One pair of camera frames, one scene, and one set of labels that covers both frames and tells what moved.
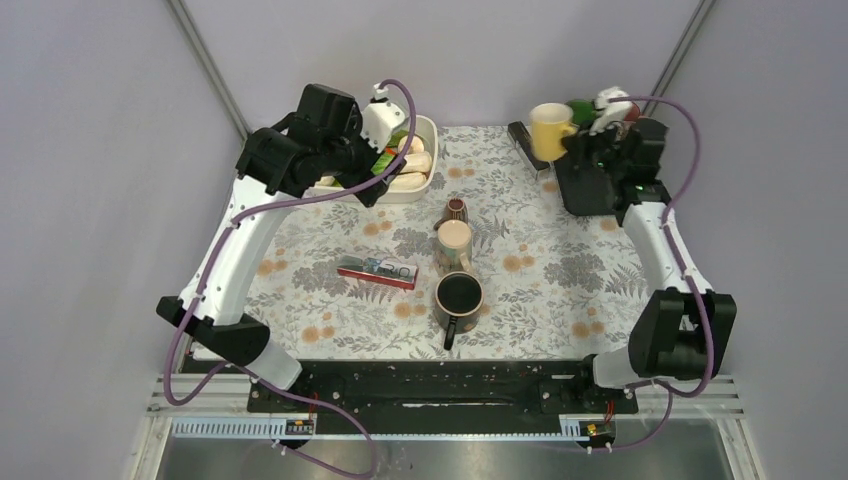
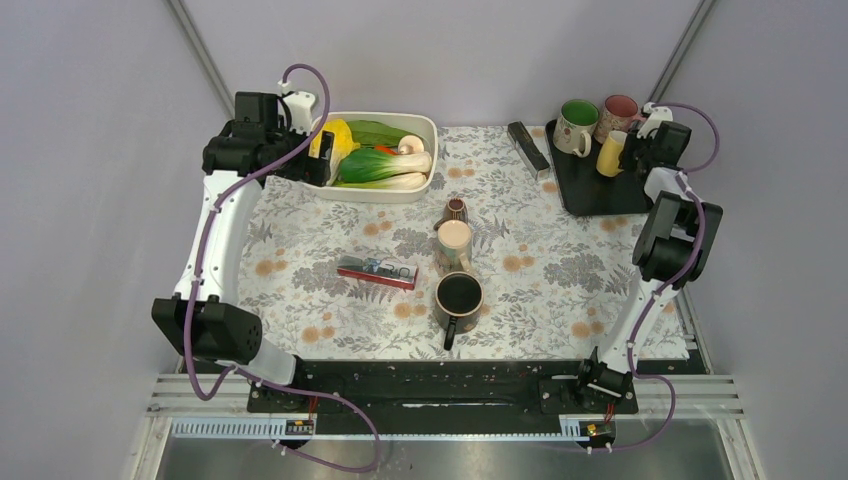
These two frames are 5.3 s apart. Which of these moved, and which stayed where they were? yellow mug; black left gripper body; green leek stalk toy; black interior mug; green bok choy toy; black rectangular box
Moved: yellow mug; black left gripper body
Stayed: green leek stalk toy; green bok choy toy; black interior mug; black rectangular box
